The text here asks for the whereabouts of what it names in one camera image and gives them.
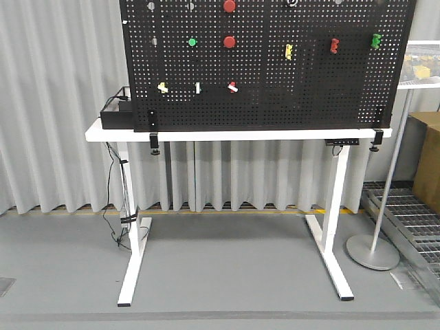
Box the white standing desk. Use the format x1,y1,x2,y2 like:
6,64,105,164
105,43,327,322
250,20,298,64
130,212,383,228
85,116,393,308

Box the metal floor grate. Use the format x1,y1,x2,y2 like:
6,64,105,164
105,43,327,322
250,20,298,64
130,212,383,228
357,181,439,304

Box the black power cable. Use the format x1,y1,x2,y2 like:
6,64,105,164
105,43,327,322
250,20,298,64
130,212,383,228
102,141,152,251

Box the right black table clamp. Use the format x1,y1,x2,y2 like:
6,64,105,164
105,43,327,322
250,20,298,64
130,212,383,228
369,106,384,153

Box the cardboard box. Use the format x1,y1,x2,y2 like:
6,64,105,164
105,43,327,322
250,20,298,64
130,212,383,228
411,111,439,213

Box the lower red mushroom button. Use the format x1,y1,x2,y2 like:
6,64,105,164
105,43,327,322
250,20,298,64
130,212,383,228
223,35,237,49

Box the black table clamp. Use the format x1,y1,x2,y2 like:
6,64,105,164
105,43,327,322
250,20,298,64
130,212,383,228
369,106,384,153
148,109,160,156

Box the yellow rotary switch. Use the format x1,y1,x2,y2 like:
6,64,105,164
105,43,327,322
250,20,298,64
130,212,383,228
157,82,169,94

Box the black electronics box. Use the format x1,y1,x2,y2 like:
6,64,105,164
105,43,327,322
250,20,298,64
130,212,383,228
100,87,134,130

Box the black perforated pegboard panel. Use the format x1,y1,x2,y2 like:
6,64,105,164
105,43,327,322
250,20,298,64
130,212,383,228
120,1,416,132

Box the upper red mushroom button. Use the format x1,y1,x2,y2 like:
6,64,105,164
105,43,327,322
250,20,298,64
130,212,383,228
223,0,237,13

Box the silver sign stand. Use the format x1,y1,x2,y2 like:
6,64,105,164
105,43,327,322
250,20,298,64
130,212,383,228
345,40,440,272

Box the red mushroom button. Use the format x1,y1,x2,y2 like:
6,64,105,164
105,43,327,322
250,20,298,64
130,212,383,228
223,35,237,49
223,0,237,13

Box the red rotary switch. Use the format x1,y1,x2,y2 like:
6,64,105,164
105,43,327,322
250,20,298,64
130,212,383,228
228,81,238,93

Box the left black table clamp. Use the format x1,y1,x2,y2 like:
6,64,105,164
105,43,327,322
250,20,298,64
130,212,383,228
148,109,160,156

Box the grey curtain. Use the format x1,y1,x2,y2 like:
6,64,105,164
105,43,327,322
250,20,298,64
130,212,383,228
0,0,367,216

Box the desk height control panel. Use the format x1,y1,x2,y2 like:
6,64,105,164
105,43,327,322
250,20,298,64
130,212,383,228
324,138,360,146

